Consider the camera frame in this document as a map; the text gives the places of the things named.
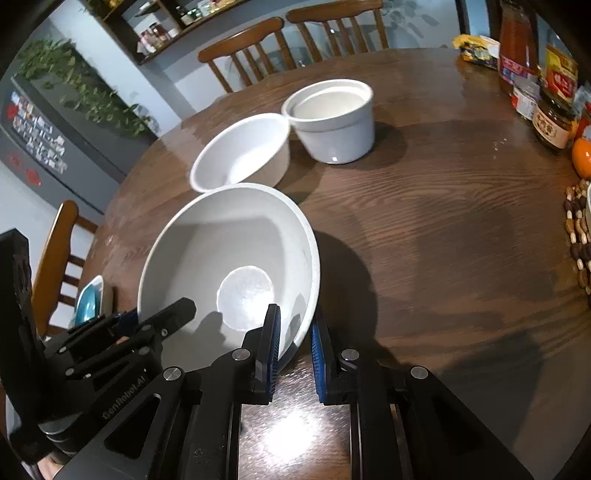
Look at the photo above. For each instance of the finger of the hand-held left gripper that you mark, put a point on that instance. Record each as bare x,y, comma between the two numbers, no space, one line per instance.
171,314
115,321

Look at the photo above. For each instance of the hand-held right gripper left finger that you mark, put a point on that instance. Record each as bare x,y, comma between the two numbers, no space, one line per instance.
274,341

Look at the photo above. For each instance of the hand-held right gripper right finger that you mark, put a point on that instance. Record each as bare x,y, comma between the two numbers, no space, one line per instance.
317,364

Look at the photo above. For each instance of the blue square plate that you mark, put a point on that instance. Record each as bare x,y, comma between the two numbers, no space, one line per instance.
90,304

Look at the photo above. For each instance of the large white bowl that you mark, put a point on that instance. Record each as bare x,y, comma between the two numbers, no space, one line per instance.
221,240

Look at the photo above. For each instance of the medium white bowl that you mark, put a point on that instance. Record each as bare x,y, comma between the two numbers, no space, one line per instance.
244,157

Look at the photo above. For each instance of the white ceramic pot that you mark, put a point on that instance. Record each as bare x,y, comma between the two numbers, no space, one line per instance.
337,134

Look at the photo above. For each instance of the wooden chair with curved back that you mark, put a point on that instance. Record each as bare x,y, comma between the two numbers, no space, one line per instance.
51,258

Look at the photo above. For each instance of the red paper decal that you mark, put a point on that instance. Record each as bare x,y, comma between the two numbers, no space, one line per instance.
14,160
33,177

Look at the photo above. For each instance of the grey refrigerator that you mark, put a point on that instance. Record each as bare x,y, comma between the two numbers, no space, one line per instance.
92,147

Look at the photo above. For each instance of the cluster of fridge photo magnets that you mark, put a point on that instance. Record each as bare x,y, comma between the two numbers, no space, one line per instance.
39,134

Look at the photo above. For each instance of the long green vine plant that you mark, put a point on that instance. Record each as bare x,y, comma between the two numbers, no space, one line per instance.
87,92

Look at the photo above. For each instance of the row of shelf jars and bottles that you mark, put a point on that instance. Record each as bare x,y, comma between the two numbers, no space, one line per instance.
157,37

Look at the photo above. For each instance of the wooden slat-back chair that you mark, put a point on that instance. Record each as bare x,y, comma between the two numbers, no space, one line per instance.
244,39
332,11

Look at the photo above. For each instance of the wooden bead trivet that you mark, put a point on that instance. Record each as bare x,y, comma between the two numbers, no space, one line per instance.
579,240

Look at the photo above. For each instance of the orange fruit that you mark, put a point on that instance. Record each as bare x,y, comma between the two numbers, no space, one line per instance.
582,159

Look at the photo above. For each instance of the small white-label jar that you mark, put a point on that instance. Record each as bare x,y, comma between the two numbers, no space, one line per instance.
524,99

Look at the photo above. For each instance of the brown sauce jar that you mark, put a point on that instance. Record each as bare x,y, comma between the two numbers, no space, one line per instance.
551,122

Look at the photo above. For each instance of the yellow snack packet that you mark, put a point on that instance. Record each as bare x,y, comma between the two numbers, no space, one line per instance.
475,50

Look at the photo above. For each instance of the red sauce bottle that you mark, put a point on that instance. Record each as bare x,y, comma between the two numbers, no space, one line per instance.
517,50

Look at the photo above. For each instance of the dark brown door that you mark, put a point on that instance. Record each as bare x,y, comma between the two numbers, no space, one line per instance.
473,18

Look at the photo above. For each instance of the yellow-capped soy sauce bottle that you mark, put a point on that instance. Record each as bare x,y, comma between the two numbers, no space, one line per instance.
561,69

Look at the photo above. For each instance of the dark wooden wall shelf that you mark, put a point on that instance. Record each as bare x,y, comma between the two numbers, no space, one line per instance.
138,55

